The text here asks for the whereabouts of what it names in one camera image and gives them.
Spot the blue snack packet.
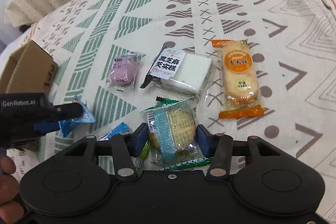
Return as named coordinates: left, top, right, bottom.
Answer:
left=58, top=94, right=96, bottom=138

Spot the teal banded biscuit packet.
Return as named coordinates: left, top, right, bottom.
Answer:
left=142, top=97, right=212, bottom=170

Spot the left hand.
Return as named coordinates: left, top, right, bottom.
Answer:
left=1, top=148, right=25, bottom=223

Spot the cardboard box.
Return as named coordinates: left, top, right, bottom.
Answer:
left=1, top=40, right=58, bottom=95

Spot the orange rice cracker packet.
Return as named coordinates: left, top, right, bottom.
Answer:
left=211, top=39, right=264, bottom=119

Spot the purple mochi packet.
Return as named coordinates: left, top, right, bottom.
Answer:
left=106, top=51, right=145, bottom=92

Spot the black white cake packet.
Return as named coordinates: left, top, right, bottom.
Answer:
left=140, top=46, right=213, bottom=97

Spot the patterned bed blanket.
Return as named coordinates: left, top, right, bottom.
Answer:
left=1, top=0, right=335, bottom=223

